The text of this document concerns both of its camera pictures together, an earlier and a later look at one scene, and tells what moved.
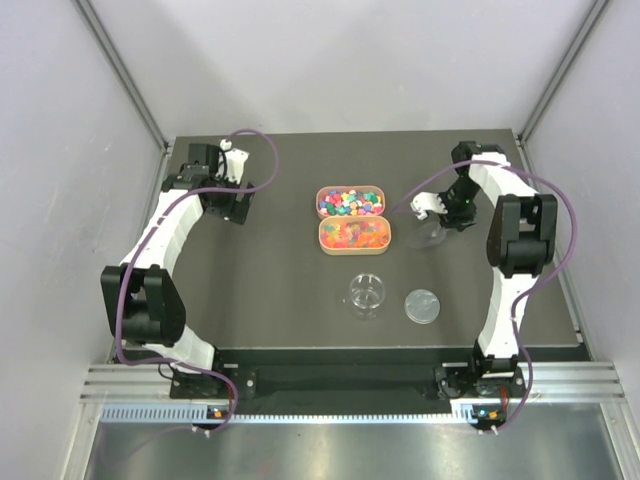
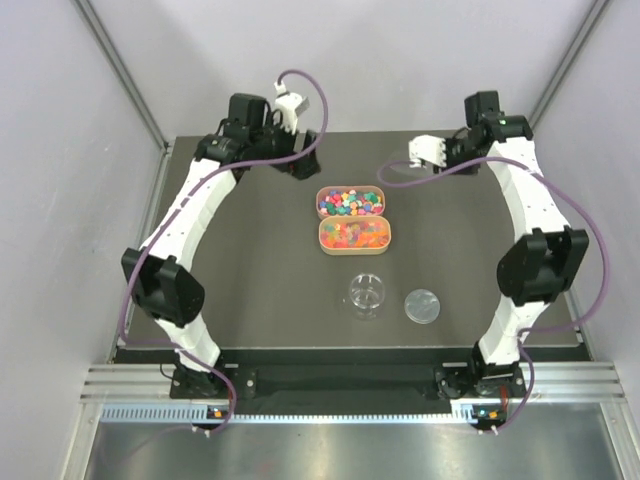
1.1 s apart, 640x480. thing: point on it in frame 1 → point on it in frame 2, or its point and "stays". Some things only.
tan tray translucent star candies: [354, 235] stays
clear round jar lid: [422, 306] stays
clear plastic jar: [366, 295] stays
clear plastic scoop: [427, 234] → [399, 171]
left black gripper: [235, 208] → [304, 157]
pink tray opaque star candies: [350, 201] stays
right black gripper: [455, 219] → [471, 170]
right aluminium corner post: [562, 70] stays
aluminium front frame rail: [551, 381] stays
